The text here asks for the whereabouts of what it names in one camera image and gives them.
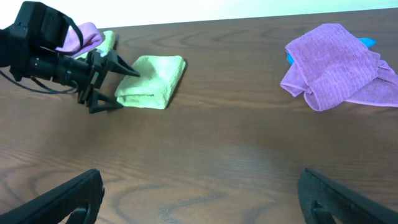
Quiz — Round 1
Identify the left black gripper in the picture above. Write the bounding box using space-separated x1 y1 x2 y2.
27 50 140 113

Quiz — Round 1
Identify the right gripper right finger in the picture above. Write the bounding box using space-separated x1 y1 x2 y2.
298 168 397 224

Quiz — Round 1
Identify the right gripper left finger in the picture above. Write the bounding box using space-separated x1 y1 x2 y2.
1 169 104 224

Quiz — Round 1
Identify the green microfiber cloth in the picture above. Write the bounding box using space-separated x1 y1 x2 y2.
114 55 186 110

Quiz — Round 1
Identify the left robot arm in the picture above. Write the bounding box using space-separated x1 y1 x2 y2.
1 25 140 114

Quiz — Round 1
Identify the folded green cloth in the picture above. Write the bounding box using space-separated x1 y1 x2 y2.
75 30 116 59

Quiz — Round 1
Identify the folded purple cloth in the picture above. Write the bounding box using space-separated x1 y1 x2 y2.
56 22 104 57

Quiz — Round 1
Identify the crumpled purple cloth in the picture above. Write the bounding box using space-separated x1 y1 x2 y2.
280 24 397 111

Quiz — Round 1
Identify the blue cloth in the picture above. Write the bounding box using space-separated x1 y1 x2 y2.
286 37 377 65

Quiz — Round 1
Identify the left black cable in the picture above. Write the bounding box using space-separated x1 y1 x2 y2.
0 14 85 95

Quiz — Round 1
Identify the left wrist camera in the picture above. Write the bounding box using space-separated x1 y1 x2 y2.
9 1 70 49

